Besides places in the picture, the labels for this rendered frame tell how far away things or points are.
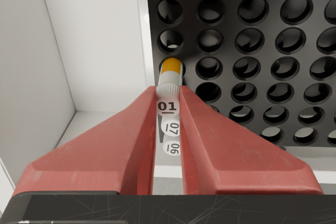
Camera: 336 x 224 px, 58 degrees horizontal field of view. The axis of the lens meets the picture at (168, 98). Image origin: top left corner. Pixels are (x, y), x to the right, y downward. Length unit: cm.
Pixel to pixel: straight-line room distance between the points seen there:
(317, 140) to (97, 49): 16
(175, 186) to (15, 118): 148
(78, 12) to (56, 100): 7
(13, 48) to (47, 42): 4
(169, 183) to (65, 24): 145
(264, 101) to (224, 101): 2
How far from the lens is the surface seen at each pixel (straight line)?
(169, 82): 15
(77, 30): 23
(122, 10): 21
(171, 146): 17
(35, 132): 21
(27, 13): 21
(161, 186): 165
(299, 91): 16
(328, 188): 59
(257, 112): 17
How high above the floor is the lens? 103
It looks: 55 degrees down
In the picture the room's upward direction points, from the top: 171 degrees counter-clockwise
